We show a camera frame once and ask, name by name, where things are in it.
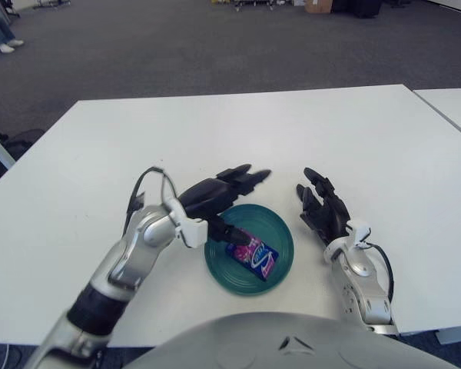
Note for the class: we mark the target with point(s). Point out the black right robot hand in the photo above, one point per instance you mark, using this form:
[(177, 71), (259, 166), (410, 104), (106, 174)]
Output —
[(330, 217)]

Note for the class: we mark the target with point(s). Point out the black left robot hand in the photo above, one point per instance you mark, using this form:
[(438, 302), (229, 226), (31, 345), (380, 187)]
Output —
[(211, 192)]

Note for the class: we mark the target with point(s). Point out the purple gum pack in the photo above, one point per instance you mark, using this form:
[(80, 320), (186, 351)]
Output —
[(261, 259)]

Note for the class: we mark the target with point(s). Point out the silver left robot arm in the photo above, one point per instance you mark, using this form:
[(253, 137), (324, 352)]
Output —
[(130, 257)]

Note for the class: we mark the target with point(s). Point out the green round plate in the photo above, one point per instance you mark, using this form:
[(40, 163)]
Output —
[(278, 234)]

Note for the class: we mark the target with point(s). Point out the silver robot torso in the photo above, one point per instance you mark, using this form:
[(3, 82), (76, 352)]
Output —
[(253, 346)]

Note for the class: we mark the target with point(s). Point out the wheeled metal cart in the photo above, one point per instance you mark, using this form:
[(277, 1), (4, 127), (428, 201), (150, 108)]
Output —
[(259, 4)]

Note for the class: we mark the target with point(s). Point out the black cabinet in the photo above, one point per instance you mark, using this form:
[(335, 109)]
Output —
[(361, 7)]

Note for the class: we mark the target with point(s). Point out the brown cardboard box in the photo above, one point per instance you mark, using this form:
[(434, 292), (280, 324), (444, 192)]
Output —
[(318, 5)]

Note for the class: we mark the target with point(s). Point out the black floor rack base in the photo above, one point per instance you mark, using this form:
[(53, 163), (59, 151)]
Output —
[(52, 3)]

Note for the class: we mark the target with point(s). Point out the seated person in jeans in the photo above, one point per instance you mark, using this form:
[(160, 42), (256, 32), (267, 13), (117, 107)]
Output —
[(2, 27)]

